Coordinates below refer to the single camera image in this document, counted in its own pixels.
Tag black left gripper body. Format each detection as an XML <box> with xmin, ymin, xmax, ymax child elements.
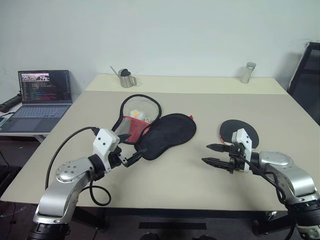
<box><xmin>109</xmin><ymin>146</ymin><xmax>129</xmax><ymax>172</ymax></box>

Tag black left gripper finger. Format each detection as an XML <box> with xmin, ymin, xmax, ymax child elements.
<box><xmin>117</xmin><ymin>133</ymin><xmax>131</xmax><ymax>146</ymax></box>
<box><xmin>124</xmin><ymin>148</ymin><xmax>149</xmax><ymax>168</ymax></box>

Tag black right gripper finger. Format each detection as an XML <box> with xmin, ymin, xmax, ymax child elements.
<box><xmin>205</xmin><ymin>143</ymin><xmax>231</xmax><ymax>153</ymax></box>
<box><xmin>201</xmin><ymin>157</ymin><xmax>233</xmax><ymax>170</ymax></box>

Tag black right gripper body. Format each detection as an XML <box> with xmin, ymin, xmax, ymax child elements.
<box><xmin>227</xmin><ymin>143</ymin><xmax>248</xmax><ymax>175</ymax></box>

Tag black table tennis paddle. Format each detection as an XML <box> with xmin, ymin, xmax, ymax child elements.
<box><xmin>218</xmin><ymin>119</ymin><xmax>260</xmax><ymax>151</ymax></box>

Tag black red paddle case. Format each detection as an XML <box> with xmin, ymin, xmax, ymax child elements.
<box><xmin>110</xmin><ymin>93</ymin><xmax>198</xmax><ymax>162</ymax></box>

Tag white yellow small ball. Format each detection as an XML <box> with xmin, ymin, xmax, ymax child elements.
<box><xmin>129</xmin><ymin>108</ymin><xmax>146</xmax><ymax>120</ymax></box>

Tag steel watering can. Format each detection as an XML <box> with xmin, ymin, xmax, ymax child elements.
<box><xmin>109</xmin><ymin>65</ymin><xmax>138</xmax><ymax>89</ymax></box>

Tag glass shaker with metal cap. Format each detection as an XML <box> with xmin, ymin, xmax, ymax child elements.
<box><xmin>240</xmin><ymin>61</ymin><xmax>258</xmax><ymax>84</ymax></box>

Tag grey open laptop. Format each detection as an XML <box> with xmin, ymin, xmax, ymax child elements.
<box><xmin>0</xmin><ymin>69</ymin><xmax>74</xmax><ymax>134</ymax></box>

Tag black mesh office chair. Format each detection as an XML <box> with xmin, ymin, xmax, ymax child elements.
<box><xmin>287</xmin><ymin>41</ymin><xmax>320</xmax><ymax>127</ymax></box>

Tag black power strip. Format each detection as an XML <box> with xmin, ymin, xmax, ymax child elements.
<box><xmin>0</xmin><ymin>93</ymin><xmax>22</xmax><ymax>113</ymax></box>

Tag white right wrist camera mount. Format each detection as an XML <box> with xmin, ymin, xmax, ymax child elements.
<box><xmin>230</xmin><ymin>128</ymin><xmax>254</xmax><ymax>174</ymax></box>

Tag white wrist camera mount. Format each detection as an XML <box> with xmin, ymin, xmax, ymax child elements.
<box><xmin>92</xmin><ymin>128</ymin><xmax>121</xmax><ymax>174</ymax></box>
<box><xmin>230</xmin><ymin>128</ymin><xmax>254</xmax><ymax>174</ymax></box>

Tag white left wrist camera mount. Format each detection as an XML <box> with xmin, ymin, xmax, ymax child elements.
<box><xmin>92</xmin><ymin>128</ymin><xmax>121</xmax><ymax>174</ymax></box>

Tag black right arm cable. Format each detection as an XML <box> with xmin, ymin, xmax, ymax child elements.
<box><xmin>236</xmin><ymin>152</ymin><xmax>301</xmax><ymax>240</ymax></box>

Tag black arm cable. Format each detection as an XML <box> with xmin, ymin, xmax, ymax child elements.
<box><xmin>44</xmin><ymin>126</ymin><xmax>112</xmax><ymax>206</ymax></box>
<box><xmin>236</xmin><ymin>152</ymin><xmax>301</xmax><ymax>240</ymax></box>

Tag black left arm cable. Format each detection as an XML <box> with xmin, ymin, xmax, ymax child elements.
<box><xmin>44</xmin><ymin>126</ymin><xmax>112</xmax><ymax>206</ymax></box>

